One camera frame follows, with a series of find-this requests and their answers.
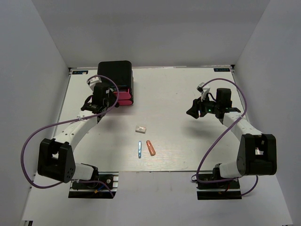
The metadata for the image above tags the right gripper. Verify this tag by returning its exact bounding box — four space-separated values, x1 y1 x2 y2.
187 92 220 119

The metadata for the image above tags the pink drawer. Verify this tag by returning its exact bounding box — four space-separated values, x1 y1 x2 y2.
117 99 133 106
119 87 132 100

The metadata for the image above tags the pink top drawer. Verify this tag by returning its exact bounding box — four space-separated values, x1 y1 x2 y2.
119 87 132 100

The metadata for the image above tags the white eraser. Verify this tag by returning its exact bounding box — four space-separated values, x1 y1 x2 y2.
135 126 146 134

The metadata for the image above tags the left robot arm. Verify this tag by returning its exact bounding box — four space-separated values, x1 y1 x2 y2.
38 82 116 188

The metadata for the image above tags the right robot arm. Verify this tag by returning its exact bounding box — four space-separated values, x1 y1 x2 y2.
186 86 277 188

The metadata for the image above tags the black drawer cabinet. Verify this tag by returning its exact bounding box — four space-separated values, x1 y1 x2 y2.
97 60 134 102

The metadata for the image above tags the left blue corner label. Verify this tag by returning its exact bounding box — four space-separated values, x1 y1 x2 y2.
72 70 88 75

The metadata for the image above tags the blue corner label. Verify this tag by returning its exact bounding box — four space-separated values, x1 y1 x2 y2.
72 70 88 75
214 68 230 72

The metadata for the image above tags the right blue corner label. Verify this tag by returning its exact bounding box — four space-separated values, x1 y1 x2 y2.
214 68 230 72

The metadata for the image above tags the blue pen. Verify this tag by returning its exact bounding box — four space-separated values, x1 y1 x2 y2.
138 141 142 159

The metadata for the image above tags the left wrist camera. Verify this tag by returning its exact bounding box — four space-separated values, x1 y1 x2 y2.
87 76 102 91

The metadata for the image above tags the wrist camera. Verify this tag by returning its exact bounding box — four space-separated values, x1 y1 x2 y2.
197 82 210 101
87 76 102 91

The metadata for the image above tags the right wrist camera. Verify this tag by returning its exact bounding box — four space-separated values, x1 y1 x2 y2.
197 82 210 101

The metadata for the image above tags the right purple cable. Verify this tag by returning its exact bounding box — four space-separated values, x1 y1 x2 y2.
196 78 259 196

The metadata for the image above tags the purple cable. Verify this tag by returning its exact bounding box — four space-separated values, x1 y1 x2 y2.
196 78 259 196
21 74 120 197

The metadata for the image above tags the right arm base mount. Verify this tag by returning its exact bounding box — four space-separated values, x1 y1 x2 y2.
191 164 242 201

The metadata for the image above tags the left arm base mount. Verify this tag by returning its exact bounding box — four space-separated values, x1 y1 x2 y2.
68 164 119 199

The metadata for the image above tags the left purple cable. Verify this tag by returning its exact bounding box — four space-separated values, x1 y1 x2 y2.
21 74 120 197

